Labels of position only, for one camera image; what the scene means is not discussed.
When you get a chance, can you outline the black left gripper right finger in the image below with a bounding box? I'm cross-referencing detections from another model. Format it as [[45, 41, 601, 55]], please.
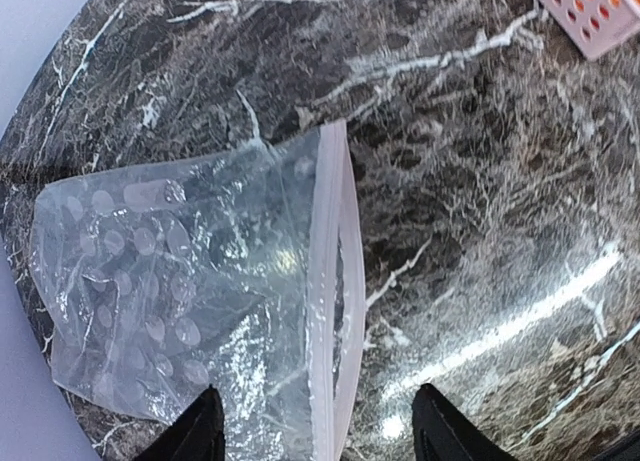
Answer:
[[412, 383, 516, 461]]

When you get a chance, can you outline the pink plastic basket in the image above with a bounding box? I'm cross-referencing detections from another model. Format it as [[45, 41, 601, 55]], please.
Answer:
[[538, 0, 639, 61]]

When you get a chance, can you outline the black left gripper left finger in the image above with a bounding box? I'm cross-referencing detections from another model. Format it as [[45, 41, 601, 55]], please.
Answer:
[[134, 385, 225, 461]]

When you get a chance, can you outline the clear zip top bag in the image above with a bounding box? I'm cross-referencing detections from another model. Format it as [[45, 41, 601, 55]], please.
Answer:
[[30, 120, 366, 460]]

